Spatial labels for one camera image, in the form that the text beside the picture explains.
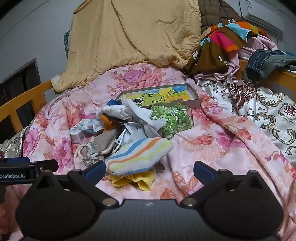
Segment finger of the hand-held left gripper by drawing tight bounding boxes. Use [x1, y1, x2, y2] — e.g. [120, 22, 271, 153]
[37, 159, 59, 172]

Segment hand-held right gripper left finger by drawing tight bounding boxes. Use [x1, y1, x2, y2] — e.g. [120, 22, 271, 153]
[35, 161, 117, 208]

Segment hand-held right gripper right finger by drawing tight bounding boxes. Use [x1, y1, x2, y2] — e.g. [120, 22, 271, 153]
[180, 161, 265, 207]

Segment beige drawstring bag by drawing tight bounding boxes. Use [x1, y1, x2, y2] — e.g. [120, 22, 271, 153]
[73, 128, 121, 166]

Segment white printed diaper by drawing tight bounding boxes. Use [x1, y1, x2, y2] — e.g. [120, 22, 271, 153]
[80, 120, 104, 137]

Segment yellow cloth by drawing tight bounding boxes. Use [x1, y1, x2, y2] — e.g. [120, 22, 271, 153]
[107, 168, 156, 191]

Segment grey cardboard box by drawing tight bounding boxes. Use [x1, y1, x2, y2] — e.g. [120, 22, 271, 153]
[115, 83, 202, 109]

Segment grey cloth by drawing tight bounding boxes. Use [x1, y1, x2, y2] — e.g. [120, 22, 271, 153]
[121, 95, 167, 139]

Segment pink floral bedsheet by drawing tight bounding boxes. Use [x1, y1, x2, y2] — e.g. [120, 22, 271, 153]
[5, 62, 296, 241]

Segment silver ornate satin blanket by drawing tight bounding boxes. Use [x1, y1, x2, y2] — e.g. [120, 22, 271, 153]
[196, 74, 296, 163]
[0, 126, 30, 160]

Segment orange plastic item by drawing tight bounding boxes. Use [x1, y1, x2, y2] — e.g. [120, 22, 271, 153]
[100, 115, 116, 132]

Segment glass jar of green paper stars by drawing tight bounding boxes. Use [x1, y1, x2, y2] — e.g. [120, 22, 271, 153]
[150, 104, 194, 139]

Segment colourful cartoon drawing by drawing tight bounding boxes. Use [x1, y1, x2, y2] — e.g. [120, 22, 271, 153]
[125, 85, 193, 108]

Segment dark cabinet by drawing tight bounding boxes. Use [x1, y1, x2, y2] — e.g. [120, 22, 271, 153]
[0, 58, 42, 139]

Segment brown multicolour patchwork cloth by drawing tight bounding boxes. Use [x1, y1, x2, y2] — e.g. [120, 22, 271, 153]
[184, 20, 270, 76]

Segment wooden bed board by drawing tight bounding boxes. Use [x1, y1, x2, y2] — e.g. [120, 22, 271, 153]
[236, 59, 296, 102]

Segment teal cloth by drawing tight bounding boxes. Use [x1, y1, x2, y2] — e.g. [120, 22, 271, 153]
[63, 30, 70, 59]

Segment blue jeans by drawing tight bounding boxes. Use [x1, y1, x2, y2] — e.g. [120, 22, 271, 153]
[245, 49, 296, 81]

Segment lilac cloth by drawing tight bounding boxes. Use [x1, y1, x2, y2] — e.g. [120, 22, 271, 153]
[194, 35, 280, 81]

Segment beige yellow quilt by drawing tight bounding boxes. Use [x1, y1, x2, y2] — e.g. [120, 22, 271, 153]
[51, 0, 202, 93]

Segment brown quilted jacket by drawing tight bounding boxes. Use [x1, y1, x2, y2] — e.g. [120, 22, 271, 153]
[198, 0, 243, 34]

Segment white air conditioner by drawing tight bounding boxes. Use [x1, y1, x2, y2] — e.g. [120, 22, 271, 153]
[239, 0, 285, 32]

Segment wooden slatted bed rail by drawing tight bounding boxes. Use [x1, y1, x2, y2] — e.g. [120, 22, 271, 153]
[0, 80, 56, 144]

